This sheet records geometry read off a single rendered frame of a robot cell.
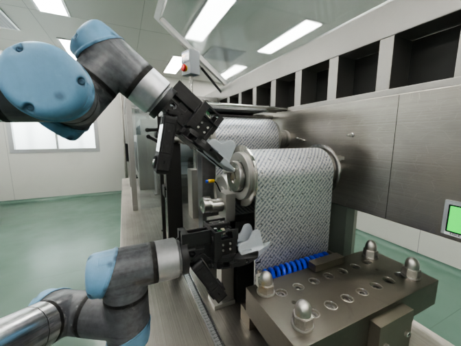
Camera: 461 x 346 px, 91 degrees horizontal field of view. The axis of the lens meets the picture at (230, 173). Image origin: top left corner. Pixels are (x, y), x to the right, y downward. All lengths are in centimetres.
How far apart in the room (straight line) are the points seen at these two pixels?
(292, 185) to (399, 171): 25
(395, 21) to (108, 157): 575
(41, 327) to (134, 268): 16
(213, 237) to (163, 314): 30
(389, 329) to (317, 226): 25
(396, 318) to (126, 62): 65
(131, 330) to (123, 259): 13
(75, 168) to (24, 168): 87
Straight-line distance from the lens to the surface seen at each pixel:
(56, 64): 30
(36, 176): 627
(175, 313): 69
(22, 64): 31
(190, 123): 45
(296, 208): 59
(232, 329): 64
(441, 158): 62
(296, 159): 57
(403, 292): 63
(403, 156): 65
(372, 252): 72
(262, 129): 79
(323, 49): 85
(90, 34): 46
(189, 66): 107
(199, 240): 46
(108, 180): 608
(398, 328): 59
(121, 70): 45
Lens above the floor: 134
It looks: 9 degrees down
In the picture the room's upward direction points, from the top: straight up
